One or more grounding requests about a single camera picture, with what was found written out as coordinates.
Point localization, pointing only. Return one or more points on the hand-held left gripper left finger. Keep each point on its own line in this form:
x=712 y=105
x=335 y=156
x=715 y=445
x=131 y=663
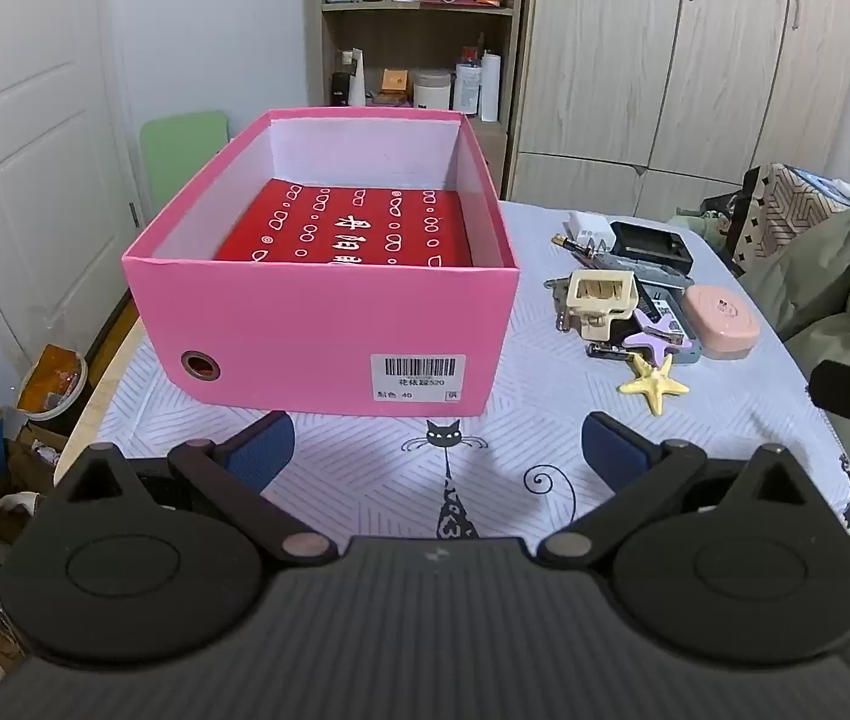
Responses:
x=271 y=450

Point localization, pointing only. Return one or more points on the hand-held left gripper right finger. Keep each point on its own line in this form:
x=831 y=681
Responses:
x=611 y=450

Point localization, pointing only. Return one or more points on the yellow starfish hair clip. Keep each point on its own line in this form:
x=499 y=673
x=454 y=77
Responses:
x=653 y=384

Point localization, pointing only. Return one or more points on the pink cardboard box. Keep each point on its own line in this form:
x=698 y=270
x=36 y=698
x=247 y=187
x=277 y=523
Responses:
x=282 y=330

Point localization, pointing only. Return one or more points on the purple starfish hair clip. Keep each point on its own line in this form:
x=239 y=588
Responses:
x=657 y=337

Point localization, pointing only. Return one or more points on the cream claw hair clip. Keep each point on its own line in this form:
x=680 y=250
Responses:
x=597 y=326

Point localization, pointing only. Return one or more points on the pink compact case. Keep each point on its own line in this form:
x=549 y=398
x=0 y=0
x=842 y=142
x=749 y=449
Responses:
x=721 y=319

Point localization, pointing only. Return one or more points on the black charger box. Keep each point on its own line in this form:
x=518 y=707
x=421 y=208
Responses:
x=650 y=244

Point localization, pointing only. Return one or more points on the black battery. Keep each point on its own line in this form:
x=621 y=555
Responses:
x=605 y=350

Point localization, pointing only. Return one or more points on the green quilt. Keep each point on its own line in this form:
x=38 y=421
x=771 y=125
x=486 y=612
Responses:
x=829 y=277

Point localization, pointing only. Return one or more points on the grey rectangular case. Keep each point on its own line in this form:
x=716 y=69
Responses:
x=657 y=274

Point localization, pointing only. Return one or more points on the diamond patterned bag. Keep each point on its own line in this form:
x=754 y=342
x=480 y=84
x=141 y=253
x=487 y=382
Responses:
x=792 y=210

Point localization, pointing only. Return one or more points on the white power adapter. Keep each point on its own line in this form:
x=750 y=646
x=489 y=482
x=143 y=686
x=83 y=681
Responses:
x=586 y=226

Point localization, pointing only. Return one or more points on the trash bin with orange bag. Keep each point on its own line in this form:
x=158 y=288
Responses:
x=53 y=386

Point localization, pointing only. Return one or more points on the brown cardboard box with trash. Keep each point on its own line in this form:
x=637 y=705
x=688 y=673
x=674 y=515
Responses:
x=35 y=457

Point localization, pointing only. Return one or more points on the red patterned paper liner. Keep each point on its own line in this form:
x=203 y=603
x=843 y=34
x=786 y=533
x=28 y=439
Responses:
x=365 y=225

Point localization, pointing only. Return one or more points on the green folding board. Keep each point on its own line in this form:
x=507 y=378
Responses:
x=185 y=157

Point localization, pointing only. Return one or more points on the beige wardrobe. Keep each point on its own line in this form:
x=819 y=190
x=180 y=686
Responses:
x=694 y=75

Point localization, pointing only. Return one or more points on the black bottle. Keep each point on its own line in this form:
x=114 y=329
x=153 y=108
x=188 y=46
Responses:
x=341 y=90

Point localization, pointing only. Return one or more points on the white door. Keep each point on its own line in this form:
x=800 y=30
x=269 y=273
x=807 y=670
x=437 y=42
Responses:
x=27 y=165

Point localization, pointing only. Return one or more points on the white tube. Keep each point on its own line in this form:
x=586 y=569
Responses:
x=356 y=82

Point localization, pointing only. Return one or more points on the white paper roll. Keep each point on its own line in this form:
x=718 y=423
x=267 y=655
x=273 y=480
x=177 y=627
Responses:
x=490 y=90

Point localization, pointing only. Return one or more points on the white can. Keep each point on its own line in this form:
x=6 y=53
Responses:
x=467 y=90

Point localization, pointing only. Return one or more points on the orange wooden box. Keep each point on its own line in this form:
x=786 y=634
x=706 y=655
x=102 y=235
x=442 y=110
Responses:
x=395 y=81

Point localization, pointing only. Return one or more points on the white jar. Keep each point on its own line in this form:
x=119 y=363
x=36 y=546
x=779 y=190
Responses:
x=432 y=91

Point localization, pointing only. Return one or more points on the wooden shelf unit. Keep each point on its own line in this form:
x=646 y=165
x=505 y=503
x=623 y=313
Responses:
x=432 y=30

